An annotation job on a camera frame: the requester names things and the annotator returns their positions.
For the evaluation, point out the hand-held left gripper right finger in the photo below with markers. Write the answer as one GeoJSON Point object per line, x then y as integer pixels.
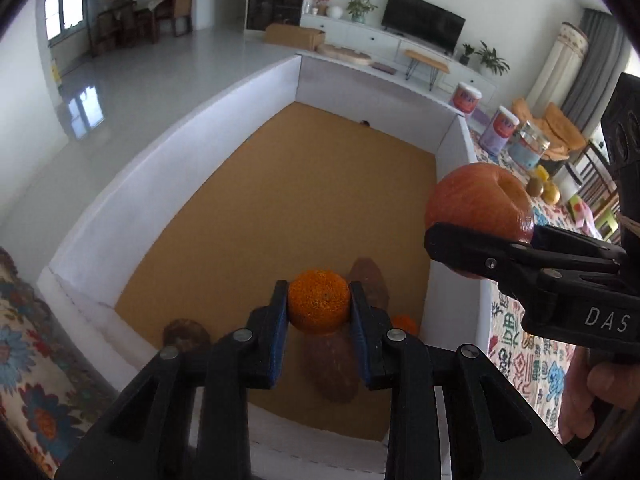
{"type": "Point", "coordinates": [361, 330]}

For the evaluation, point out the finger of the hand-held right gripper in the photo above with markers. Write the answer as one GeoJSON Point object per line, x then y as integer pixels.
{"type": "Point", "coordinates": [575, 245]}
{"type": "Point", "coordinates": [465, 250]}

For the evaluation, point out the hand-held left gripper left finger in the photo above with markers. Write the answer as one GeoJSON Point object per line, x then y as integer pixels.
{"type": "Point", "coordinates": [277, 320]}

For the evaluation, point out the bright orange mandarin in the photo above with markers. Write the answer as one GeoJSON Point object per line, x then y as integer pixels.
{"type": "Point", "coordinates": [317, 305]}

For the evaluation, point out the red apple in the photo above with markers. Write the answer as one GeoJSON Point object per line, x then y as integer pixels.
{"type": "Point", "coordinates": [480, 205]}

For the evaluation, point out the yellow pear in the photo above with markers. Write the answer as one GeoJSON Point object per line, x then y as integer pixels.
{"type": "Point", "coordinates": [551, 193]}

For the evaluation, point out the dark spotted fruit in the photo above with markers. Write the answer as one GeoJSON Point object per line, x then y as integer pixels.
{"type": "Point", "coordinates": [186, 336]}

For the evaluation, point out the white cardboard box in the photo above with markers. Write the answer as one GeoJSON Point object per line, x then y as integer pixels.
{"type": "Point", "coordinates": [300, 185]}

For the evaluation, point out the person's right hand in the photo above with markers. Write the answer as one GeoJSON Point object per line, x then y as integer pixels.
{"type": "Point", "coordinates": [600, 390]}

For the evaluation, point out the pink snack bag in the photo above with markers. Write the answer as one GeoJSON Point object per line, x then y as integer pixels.
{"type": "Point", "coordinates": [585, 212]}

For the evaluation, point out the sweet potato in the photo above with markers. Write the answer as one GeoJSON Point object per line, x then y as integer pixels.
{"type": "Point", "coordinates": [332, 365]}
{"type": "Point", "coordinates": [372, 277]}

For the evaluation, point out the small orange mandarin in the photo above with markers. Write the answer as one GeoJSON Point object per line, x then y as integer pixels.
{"type": "Point", "coordinates": [406, 324]}

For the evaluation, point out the clear plastic jar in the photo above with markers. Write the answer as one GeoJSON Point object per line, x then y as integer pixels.
{"type": "Point", "coordinates": [567, 182]}

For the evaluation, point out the wooden slatted chair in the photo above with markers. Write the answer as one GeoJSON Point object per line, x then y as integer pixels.
{"type": "Point", "coordinates": [595, 180]}

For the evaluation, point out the printed woven tablecloth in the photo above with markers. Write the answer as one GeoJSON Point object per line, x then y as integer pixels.
{"type": "Point", "coordinates": [520, 360]}

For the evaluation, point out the blue label glass jar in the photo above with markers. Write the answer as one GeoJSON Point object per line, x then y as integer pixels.
{"type": "Point", "coordinates": [531, 147]}

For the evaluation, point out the orange cushioned chair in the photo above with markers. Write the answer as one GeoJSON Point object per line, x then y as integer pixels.
{"type": "Point", "coordinates": [555, 125]}

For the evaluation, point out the pink tin can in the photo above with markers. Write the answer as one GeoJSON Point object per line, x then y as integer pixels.
{"type": "Point", "coordinates": [501, 130]}
{"type": "Point", "coordinates": [466, 98]}

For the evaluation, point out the cream standing air conditioner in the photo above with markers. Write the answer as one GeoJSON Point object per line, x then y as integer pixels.
{"type": "Point", "coordinates": [555, 65]}

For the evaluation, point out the grey curtain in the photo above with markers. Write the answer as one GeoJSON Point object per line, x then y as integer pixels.
{"type": "Point", "coordinates": [595, 60]}

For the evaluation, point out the leafy potted plant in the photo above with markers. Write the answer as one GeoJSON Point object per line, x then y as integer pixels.
{"type": "Point", "coordinates": [492, 60]}

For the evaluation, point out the wooden hairpin leg bench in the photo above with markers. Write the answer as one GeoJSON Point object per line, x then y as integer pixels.
{"type": "Point", "coordinates": [426, 56]}

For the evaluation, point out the small potted plant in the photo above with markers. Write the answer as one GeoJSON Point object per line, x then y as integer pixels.
{"type": "Point", "coordinates": [467, 52]}

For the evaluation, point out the dark floor mat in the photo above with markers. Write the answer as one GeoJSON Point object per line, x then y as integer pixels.
{"type": "Point", "coordinates": [385, 66]}

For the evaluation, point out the round wooden board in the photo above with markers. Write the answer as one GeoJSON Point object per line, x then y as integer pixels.
{"type": "Point", "coordinates": [345, 53]}

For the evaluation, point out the black television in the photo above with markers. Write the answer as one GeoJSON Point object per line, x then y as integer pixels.
{"type": "Point", "coordinates": [422, 22]}

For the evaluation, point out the white television cabinet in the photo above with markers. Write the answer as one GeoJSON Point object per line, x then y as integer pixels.
{"type": "Point", "coordinates": [360, 35]}

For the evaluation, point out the floral blanket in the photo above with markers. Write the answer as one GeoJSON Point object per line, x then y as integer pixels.
{"type": "Point", "coordinates": [30, 360]}

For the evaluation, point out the green pot plant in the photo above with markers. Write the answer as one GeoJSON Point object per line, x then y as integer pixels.
{"type": "Point", "coordinates": [360, 7]}

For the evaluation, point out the white round vase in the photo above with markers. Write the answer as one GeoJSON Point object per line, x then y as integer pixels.
{"type": "Point", "coordinates": [334, 11]}

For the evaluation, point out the brown cardboard box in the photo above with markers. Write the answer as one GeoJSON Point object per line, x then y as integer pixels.
{"type": "Point", "coordinates": [294, 36]}

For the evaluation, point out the wooden dining chair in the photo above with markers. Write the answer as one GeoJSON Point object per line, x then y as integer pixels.
{"type": "Point", "coordinates": [181, 7]}

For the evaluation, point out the yellow floor sign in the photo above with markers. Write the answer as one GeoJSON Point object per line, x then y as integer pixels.
{"type": "Point", "coordinates": [56, 72]}

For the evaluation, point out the wooden dining table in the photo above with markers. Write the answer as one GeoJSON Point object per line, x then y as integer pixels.
{"type": "Point", "coordinates": [162, 6]}

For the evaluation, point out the balcony glass door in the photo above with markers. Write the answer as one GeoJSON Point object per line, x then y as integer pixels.
{"type": "Point", "coordinates": [65, 7]}

